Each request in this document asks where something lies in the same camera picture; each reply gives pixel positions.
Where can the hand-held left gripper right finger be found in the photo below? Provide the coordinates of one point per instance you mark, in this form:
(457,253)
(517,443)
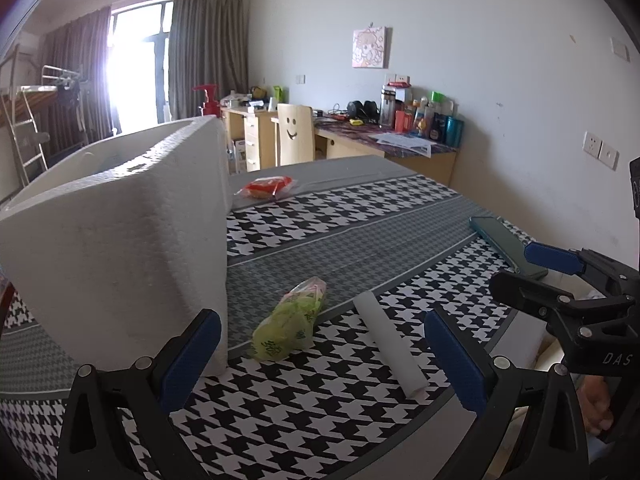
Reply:
(455,365)

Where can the white air conditioner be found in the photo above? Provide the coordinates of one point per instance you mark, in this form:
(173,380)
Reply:
(27,45)

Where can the grey curtain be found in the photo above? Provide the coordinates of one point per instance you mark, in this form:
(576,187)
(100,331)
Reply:
(210,55)

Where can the silver metal ladder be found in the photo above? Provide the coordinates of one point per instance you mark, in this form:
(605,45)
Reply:
(25,145)

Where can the brown curtain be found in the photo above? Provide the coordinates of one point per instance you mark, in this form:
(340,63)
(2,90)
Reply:
(80,50)

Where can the wooden bunk bed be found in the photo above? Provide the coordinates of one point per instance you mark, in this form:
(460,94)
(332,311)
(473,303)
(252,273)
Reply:
(30,110)

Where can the green plastic bag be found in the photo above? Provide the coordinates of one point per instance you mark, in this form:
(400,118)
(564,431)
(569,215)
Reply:
(285,325)

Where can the black headphones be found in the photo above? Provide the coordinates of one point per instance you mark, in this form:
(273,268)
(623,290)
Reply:
(362,110)

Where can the wooden chair with smiley face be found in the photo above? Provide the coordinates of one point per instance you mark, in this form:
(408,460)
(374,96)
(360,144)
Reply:
(295,140)

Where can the pink cartoon wall picture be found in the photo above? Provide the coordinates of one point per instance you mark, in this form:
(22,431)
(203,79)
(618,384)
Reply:
(370,47)

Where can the dark green smartphone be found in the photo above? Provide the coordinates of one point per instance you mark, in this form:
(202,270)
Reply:
(505,245)

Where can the cluster of toiletry bottles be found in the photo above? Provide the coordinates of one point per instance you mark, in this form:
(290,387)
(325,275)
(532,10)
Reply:
(425,117)

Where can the glass balcony door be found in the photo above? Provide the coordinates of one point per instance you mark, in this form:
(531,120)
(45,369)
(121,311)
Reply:
(140,75)

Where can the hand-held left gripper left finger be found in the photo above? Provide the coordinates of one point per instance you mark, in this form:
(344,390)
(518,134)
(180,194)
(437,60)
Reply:
(192,360)

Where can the person's right hand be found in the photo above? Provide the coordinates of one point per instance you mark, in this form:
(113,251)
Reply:
(596,405)

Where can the white blank wall plate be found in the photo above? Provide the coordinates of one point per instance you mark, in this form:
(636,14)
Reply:
(620,50)

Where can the white double wall socket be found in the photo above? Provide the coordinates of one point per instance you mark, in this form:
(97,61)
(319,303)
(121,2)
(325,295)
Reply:
(397,79)

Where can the white foam tube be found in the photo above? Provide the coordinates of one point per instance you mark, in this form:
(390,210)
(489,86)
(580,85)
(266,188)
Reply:
(390,345)

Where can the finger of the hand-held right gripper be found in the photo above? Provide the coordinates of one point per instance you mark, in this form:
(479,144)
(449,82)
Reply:
(545,300)
(550,258)

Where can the green box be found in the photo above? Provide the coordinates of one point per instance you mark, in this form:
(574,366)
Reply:
(278,95)

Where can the wooden desk with patterned top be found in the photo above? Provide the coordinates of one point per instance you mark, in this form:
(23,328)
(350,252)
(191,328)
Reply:
(360,137)

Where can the light wooden desk with drawers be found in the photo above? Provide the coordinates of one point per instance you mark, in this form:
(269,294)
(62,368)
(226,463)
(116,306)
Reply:
(250,135)

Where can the red spray bottle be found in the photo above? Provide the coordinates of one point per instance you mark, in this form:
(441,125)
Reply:
(209,102)

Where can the printed paper sheets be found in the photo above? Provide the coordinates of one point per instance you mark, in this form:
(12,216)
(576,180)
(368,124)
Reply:
(400,141)

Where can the red snack packet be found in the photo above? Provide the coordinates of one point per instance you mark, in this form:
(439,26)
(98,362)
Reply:
(265,188)

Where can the white foam box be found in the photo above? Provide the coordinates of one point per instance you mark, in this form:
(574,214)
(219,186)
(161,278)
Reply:
(115,240)

